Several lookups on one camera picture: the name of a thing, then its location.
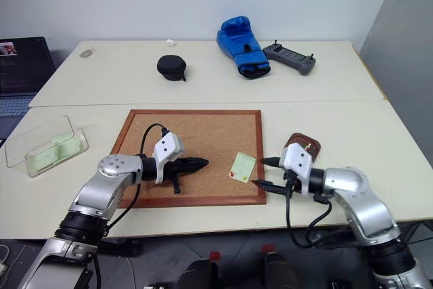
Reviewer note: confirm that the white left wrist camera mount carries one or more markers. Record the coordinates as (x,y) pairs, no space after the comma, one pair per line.
(167,150)

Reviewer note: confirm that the white pushpin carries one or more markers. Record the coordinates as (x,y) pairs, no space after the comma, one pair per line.
(309,147)

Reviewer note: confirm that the dark rounded shape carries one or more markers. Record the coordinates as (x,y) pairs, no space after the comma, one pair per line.
(279,272)
(198,275)

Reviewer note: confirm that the gray remote controller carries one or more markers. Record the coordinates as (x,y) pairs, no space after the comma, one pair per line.
(291,57)

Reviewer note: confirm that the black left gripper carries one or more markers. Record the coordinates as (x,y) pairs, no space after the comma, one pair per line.
(174,169)

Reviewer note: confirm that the blue boxing glove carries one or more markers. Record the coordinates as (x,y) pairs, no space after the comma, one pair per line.
(236,38)

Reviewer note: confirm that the stack of green notes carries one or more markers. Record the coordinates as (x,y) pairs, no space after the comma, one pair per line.
(61,148)

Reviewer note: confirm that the black round zipper case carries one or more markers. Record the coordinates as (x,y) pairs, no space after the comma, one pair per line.
(170,65)

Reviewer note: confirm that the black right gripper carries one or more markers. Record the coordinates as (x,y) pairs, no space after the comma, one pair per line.
(293,180)

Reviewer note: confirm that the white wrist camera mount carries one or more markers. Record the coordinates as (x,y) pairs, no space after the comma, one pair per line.
(297,163)
(167,150)

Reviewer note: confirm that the small clear oval object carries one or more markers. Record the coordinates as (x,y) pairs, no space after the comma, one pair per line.
(88,53)

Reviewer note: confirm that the wood-framed cork board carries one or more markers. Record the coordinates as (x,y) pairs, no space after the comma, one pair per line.
(203,133)

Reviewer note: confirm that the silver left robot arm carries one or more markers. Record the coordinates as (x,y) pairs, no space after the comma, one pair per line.
(110,180)

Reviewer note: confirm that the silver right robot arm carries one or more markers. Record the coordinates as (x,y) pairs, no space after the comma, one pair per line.
(358,194)

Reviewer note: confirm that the dark laptop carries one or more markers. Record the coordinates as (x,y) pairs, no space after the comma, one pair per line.
(20,65)

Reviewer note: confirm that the small white crumpled object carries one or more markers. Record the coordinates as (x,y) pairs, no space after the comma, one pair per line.
(171,42)

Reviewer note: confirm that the green sticky note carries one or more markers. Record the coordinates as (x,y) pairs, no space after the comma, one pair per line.
(242,165)

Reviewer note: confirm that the clear plastic box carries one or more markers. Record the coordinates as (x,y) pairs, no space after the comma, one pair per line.
(20,153)

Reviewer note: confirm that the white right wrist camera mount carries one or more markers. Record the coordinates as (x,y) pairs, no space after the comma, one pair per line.
(297,163)

